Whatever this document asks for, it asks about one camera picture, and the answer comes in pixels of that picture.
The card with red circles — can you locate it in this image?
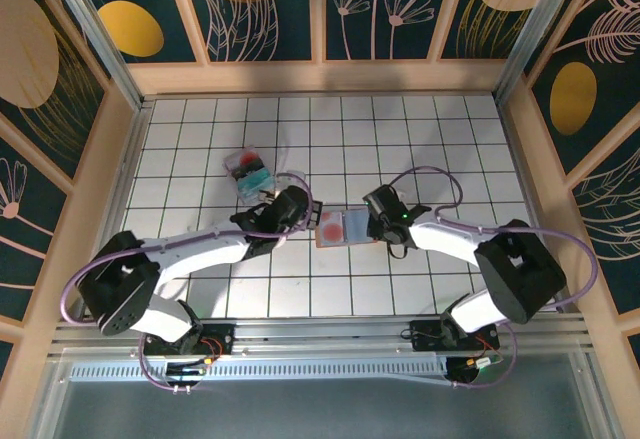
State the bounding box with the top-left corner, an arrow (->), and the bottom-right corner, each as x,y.
319,210 -> 347,245

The tan leather card holder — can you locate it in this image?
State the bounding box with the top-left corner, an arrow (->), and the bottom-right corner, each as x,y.
314,202 -> 380,250

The clear acrylic card box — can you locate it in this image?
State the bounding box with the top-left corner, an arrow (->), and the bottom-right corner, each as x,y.
222,144 -> 277,206

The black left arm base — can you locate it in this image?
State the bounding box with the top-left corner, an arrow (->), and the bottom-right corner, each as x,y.
143,322 -> 236,358

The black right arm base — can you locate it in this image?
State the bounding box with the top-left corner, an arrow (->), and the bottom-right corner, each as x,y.
409,319 -> 501,355

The teal card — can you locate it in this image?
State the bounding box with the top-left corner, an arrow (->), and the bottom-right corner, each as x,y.
237,173 -> 275,200

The black card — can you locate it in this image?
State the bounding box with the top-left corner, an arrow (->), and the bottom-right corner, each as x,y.
234,163 -> 269,180

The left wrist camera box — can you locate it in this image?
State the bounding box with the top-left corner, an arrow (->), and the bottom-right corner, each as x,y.
272,170 -> 308,194

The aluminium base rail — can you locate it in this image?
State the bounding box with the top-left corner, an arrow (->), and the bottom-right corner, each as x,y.
47,316 -> 596,360

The aluminium side rail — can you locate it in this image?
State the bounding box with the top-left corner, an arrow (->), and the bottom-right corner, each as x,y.
82,101 -> 154,320
498,101 -> 576,313

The grey slotted cable duct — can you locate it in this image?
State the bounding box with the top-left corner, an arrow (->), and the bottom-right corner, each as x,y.
69,358 -> 451,384

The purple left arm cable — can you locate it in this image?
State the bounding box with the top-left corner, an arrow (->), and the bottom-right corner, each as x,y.
59,178 -> 316,395

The aluminium corner post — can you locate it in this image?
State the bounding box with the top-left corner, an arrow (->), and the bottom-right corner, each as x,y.
42,0 -> 146,113
494,0 -> 591,103

